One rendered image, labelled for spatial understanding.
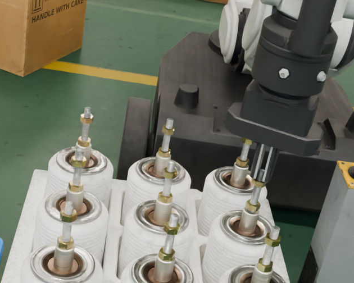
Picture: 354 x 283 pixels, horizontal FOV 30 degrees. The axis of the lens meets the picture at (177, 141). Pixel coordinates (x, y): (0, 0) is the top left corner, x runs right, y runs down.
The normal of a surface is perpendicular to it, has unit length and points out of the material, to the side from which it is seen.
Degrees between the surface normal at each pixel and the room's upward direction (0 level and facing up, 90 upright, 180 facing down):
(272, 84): 90
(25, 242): 0
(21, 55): 90
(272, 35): 90
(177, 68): 0
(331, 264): 90
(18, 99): 0
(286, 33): 45
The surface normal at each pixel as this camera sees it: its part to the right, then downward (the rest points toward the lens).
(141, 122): 0.18, -0.49
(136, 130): 0.15, -0.29
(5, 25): -0.44, 0.37
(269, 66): -0.69, 0.25
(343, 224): 0.03, 0.49
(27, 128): 0.17, -0.86
